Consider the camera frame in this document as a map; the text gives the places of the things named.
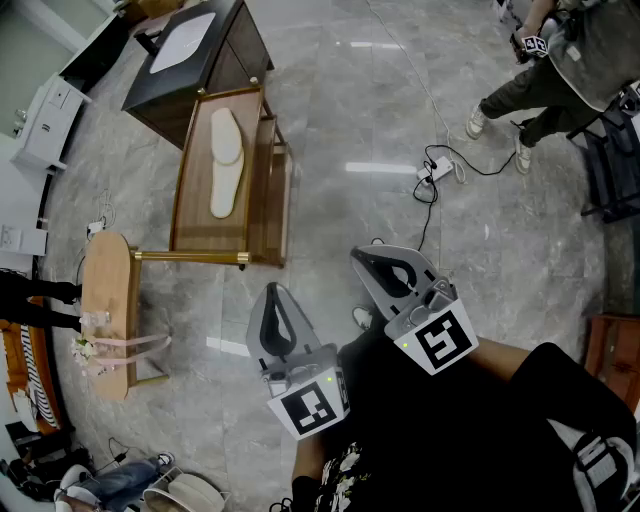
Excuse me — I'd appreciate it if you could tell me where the black cable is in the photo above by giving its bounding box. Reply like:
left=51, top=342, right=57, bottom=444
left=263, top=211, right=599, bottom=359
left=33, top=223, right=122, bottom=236
left=412, top=143, right=519, bottom=251

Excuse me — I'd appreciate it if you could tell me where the white cabinet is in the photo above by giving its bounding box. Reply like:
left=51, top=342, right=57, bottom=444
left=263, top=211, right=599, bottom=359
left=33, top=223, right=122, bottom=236
left=9, top=73, right=94, bottom=174

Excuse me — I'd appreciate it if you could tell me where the woven round basket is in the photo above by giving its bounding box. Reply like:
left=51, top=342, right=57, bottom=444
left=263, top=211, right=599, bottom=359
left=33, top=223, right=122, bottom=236
left=142, top=487, right=189, bottom=512

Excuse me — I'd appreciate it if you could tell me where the grey backpack strap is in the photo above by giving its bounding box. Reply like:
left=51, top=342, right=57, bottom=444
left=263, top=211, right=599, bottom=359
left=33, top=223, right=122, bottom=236
left=547, top=417, right=639, bottom=512

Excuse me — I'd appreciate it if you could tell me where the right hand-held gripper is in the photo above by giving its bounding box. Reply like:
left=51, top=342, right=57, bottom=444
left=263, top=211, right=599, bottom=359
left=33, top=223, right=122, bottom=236
left=351, top=244, right=480, bottom=376

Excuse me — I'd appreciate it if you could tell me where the person's left forearm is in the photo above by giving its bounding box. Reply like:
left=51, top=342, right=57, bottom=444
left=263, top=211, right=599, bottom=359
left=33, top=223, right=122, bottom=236
left=291, top=432, right=329, bottom=484

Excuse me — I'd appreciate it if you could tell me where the striped cushion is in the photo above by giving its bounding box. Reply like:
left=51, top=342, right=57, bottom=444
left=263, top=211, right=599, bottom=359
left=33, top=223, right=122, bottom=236
left=18, top=324, right=62, bottom=431

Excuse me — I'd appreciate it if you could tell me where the wooden tiered rack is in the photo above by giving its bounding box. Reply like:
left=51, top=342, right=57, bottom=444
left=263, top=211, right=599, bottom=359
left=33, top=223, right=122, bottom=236
left=134, top=84, right=296, bottom=271

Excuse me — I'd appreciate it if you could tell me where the orange sofa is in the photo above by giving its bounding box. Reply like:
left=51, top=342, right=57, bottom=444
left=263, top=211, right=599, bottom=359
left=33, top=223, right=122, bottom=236
left=0, top=297, right=64, bottom=436

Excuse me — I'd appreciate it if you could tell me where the white bouquet with pink ribbon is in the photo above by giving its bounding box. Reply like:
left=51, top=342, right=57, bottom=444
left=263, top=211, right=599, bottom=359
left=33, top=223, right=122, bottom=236
left=69, top=334, right=172, bottom=377

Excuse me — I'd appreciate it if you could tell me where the oval wooden table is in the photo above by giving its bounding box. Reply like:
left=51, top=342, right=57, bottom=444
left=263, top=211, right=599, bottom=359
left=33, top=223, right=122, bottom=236
left=79, top=230, right=171, bottom=402

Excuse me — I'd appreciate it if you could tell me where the white floor cable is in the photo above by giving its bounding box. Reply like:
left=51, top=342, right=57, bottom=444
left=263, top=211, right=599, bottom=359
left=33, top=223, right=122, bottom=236
left=364, top=0, right=469, bottom=185

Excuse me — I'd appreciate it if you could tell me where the dark vanity cabinet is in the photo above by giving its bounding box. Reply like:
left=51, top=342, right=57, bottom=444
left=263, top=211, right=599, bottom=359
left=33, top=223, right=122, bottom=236
left=121, top=0, right=275, bottom=150

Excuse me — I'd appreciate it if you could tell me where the white slipper sole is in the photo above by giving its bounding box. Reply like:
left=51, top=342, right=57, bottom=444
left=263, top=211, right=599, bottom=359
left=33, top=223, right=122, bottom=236
left=209, top=149, right=246, bottom=220

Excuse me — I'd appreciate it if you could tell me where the dark green container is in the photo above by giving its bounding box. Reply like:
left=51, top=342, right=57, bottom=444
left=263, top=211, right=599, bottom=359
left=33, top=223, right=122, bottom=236
left=58, top=12, right=132, bottom=95

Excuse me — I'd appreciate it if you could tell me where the white coiled cable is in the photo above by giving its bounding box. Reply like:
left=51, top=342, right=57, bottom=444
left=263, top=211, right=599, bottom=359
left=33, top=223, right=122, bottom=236
left=94, top=188, right=117, bottom=226

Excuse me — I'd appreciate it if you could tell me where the black faucet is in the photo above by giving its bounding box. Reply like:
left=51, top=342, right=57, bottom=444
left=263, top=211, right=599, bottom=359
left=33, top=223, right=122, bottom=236
left=132, top=28, right=162, bottom=58

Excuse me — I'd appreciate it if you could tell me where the person's black clothing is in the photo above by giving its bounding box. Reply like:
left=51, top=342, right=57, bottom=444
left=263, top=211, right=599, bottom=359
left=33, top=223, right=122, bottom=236
left=289, top=319, right=640, bottom=512

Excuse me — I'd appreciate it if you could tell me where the white round basket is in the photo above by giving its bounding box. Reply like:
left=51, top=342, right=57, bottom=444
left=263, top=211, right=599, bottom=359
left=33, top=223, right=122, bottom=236
left=164, top=472, right=226, bottom=512

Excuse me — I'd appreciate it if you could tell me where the black metal rack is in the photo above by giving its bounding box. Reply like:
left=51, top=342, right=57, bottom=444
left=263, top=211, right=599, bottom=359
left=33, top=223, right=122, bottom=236
left=567, top=79, right=640, bottom=225

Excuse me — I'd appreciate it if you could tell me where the brown wooden cabinet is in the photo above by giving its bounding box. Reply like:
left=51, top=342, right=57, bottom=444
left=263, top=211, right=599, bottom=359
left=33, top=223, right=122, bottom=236
left=583, top=312, right=640, bottom=414

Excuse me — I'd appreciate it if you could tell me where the white sink basin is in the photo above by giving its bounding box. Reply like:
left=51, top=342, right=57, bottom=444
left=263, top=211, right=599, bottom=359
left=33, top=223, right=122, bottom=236
left=148, top=11, right=218, bottom=76

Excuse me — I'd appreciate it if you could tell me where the white slipper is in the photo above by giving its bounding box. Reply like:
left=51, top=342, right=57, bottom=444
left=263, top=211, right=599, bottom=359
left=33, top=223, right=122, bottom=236
left=209, top=107, right=245, bottom=166

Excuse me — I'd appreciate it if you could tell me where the person's right forearm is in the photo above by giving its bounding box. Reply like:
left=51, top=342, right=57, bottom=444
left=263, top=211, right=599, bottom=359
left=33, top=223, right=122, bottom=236
left=467, top=337, right=534, bottom=384

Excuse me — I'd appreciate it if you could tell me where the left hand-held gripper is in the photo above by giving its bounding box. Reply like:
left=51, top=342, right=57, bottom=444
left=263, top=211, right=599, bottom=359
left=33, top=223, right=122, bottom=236
left=246, top=283, right=351, bottom=441

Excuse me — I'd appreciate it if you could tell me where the white wall box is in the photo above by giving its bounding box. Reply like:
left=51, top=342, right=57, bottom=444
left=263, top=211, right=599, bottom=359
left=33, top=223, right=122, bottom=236
left=0, top=224, right=50, bottom=257

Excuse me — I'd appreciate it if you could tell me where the cardboard box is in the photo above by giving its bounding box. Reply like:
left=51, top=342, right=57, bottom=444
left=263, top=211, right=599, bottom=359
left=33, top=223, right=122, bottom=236
left=137, top=0, right=184, bottom=19

